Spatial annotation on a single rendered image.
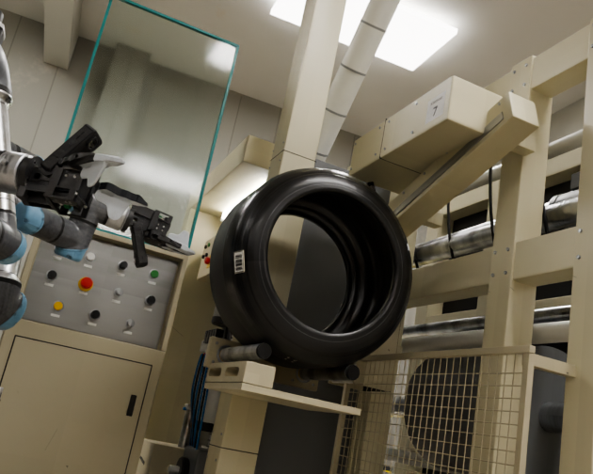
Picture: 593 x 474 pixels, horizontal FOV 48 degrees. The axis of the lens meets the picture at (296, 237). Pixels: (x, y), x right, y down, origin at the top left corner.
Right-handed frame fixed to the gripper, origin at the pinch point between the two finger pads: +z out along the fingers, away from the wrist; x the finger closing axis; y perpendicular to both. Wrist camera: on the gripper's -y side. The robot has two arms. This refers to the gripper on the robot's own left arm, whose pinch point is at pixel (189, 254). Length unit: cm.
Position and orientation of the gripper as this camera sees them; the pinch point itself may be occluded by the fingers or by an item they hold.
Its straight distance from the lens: 188.9
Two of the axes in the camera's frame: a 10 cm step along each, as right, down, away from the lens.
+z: 8.7, 3.9, 3.0
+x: -4.0, 1.9, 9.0
